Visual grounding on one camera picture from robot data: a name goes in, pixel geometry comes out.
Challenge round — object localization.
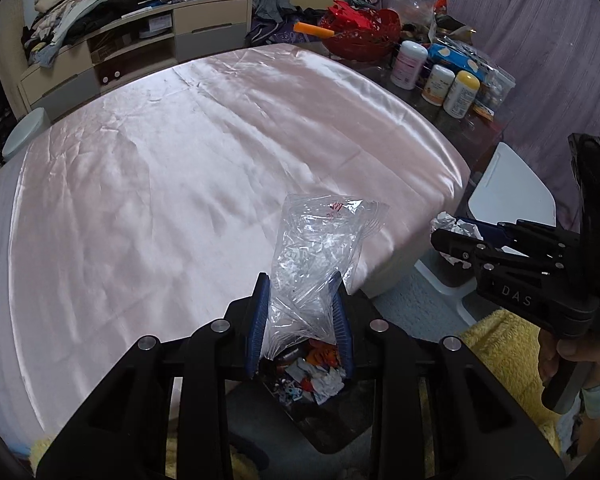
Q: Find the person's right hand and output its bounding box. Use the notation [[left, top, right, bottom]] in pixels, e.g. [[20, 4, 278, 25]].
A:
[[538, 330, 600, 388]]

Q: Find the pile of clothes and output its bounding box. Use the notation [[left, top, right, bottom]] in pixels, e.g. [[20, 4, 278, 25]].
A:
[[21, 0, 107, 68]]

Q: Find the pink label white bottle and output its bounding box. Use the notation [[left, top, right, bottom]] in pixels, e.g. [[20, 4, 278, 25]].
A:
[[390, 40, 428, 90]]

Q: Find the red perforated basket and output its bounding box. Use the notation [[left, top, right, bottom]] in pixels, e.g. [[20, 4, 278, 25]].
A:
[[318, 0, 402, 63]]

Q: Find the orange label white bottle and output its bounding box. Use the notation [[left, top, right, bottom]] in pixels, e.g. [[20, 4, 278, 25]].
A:
[[422, 64, 455, 106]]

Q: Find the white plastic chair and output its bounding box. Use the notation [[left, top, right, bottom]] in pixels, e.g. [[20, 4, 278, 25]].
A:
[[415, 142, 557, 326]]

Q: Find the purple curtain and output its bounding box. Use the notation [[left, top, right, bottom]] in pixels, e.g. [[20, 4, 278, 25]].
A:
[[374, 0, 600, 233]]

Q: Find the pink satin tablecloth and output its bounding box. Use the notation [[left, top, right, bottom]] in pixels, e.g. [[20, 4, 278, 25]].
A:
[[0, 44, 469, 454]]

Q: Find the clear plastic bag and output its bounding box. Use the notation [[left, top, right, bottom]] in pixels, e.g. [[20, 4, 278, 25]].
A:
[[261, 194, 389, 360]]

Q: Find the clear plastic storage box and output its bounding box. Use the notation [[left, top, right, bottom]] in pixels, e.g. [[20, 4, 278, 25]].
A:
[[474, 58, 516, 119]]

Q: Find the grey white paper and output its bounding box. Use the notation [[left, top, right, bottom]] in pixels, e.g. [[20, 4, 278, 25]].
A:
[[430, 211, 482, 270]]

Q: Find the blue snack bag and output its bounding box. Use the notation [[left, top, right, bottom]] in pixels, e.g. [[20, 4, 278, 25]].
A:
[[428, 44, 486, 81]]

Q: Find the beige TV cabinet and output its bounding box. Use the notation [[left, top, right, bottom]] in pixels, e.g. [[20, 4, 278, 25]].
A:
[[0, 0, 252, 120]]

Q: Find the orange toy stick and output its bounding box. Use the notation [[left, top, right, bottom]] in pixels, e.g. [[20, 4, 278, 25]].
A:
[[294, 22, 336, 40]]

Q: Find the white round stool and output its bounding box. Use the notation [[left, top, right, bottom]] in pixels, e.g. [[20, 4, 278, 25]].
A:
[[2, 107, 50, 162]]

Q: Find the dark purple bag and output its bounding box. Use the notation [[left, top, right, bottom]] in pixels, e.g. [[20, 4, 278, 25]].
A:
[[245, 0, 308, 47]]

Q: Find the black trash bin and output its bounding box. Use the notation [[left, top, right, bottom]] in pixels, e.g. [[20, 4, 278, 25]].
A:
[[256, 339, 375, 454]]

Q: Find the yellow cap white bottle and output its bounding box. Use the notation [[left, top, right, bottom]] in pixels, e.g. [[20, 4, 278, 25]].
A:
[[443, 70, 481, 119]]

